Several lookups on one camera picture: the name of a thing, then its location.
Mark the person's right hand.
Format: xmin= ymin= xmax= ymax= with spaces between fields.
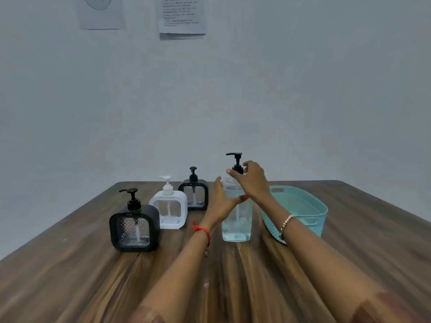
xmin=226 ymin=160 xmax=273 ymax=204

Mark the person's left hand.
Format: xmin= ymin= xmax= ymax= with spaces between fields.
xmin=193 ymin=176 xmax=249 ymax=232

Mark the black square dispenser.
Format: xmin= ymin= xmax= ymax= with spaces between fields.
xmin=109 ymin=205 xmax=161 ymax=253
xmin=178 ymin=179 xmax=209 ymax=211

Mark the black pump with long tube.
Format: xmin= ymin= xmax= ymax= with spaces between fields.
xmin=225 ymin=152 xmax=245 ymax=175

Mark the tall clear plastic bottle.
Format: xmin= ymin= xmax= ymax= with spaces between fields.
xmin=221 ymin=176 xmax=253 ymax=243

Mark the white square dispenser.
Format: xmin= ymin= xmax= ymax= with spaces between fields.
xmin=149 ymin=190 xmax=188 ymax=230

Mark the white pump head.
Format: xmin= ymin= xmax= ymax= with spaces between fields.
xmin=158 ymin=175 xmax=174 ymax=196

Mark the black pump with short tube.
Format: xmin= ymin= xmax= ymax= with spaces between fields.
xmin=118 ymin=188 xmax=142 ymax=212

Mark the person's right forearm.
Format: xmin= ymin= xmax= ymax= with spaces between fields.
xmin=259 ymin=195 xmax=431 ymax=323

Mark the person's left forearm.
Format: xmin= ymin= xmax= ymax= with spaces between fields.
xmin=134 ymin=223 xmax=213 ymax=323

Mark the teal plastic basket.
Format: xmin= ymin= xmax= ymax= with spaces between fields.
xmin=261 ymin=186 xmax=329 ymax=245

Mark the paper sheet with text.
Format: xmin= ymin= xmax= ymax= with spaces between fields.
xmin=158 ymin=0 xmax=206 ymax=35

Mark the maroon sleeve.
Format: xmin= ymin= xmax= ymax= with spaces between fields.
xmin=350 ymin=292 xmax=431 ymax=323

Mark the paper sheet with circle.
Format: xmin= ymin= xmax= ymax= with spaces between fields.
xmin=77 ymin=0 xmax=124 ymax=31

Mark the red thread bracelet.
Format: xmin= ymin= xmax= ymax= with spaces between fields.
xmin=190 ymin=221 xmax=211 ymax=248

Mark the silver bead bracelet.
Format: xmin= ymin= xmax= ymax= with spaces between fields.
xmin=278 ymin=214 xmax=296 ymax=236

